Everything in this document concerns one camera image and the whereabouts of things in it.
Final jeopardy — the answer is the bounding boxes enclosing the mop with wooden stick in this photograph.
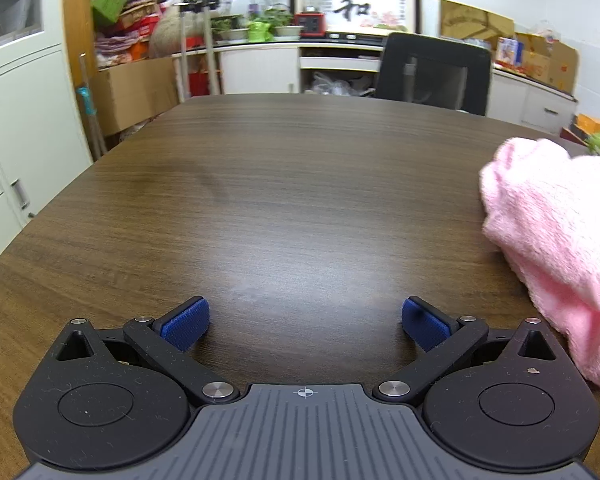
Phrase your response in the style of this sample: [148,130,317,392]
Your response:
[77,52,109,162]

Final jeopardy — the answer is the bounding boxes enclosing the white metal filing cabinet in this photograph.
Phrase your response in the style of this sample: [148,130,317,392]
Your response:
[0,0,94,281]

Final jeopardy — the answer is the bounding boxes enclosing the leafy potted plant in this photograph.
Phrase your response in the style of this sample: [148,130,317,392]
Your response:
[264,4,304,41]

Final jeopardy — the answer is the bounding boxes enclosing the large brown cardboard box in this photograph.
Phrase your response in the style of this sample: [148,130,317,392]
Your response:
[90,56,181,137]

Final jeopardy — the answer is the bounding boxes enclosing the red base blender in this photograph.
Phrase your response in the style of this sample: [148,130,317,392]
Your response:
[295,0,327,38]

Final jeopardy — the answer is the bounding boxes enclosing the white sideboard cabinet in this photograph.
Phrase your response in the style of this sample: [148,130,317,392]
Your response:
[182,40,579,135]

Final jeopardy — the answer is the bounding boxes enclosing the bright green bag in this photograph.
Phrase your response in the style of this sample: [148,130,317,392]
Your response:
[247,20,274,44]

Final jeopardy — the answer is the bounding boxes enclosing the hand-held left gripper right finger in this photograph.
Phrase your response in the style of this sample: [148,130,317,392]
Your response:
[372,296,559,407]

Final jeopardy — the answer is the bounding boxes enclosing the beige woven sack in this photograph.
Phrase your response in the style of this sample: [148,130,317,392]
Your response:
[149,5,187,59]

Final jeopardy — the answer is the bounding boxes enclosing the open brown cardboard boxes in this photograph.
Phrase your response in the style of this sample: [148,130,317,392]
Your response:
[514,31,580,94]

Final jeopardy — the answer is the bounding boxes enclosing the black office chair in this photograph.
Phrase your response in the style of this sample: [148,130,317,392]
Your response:
[372,32,493,117]

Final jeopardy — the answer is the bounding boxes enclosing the flat cardboard sheet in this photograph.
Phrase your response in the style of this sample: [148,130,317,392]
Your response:
[439,0,516,43]

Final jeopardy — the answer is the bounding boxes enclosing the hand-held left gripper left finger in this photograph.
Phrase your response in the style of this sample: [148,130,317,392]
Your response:
[55,296,241,407]

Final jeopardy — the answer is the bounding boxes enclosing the pink towel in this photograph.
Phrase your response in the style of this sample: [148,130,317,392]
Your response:
[480,136,600,391]

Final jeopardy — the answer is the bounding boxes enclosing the clear plastic bags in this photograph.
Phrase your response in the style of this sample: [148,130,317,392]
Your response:
[310,72,377,99]

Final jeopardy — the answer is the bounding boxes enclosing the pile of hats and cloths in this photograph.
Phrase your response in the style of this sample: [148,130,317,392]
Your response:
[94,0,162,68]

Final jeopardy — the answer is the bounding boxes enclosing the small potted plant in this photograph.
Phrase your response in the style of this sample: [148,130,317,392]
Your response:
[211,14,251,42]

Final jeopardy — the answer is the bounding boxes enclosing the framed calligraphy picture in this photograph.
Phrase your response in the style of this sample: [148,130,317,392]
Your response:
[289,0,423,41]

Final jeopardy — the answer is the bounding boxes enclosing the orange box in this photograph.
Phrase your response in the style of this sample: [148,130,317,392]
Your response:
[560,113,600,148]

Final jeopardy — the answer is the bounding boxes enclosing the colourful printed box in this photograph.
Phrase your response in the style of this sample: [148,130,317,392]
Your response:
[495,37,525,67]

